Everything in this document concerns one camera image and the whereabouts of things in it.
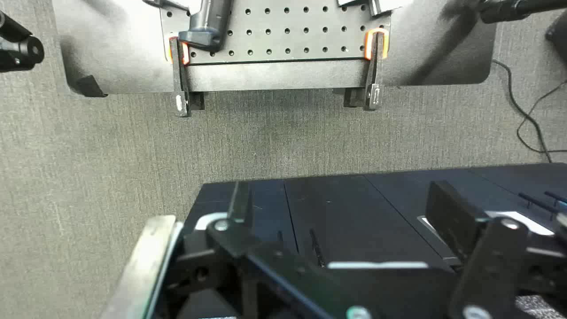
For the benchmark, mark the grey metal base sheet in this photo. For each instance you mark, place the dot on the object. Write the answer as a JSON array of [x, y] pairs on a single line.
[[118, 46]]

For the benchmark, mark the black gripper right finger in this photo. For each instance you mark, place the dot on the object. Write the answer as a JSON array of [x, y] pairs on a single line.
[[490, 266]]

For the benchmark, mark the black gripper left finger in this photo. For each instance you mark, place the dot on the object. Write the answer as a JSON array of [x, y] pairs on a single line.
[[237, 236]]

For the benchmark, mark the metal clamp with orange mark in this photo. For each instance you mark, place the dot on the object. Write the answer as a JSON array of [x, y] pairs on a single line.
[[182, 81], [373, 76]]

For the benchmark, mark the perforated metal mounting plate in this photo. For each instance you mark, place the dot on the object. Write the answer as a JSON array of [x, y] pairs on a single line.
[[285, 35]]

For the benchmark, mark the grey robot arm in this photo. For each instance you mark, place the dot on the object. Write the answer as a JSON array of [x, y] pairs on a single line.
[[207, 19]]

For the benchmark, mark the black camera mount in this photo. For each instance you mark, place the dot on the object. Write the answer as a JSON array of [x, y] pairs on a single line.
[[19, 49]]

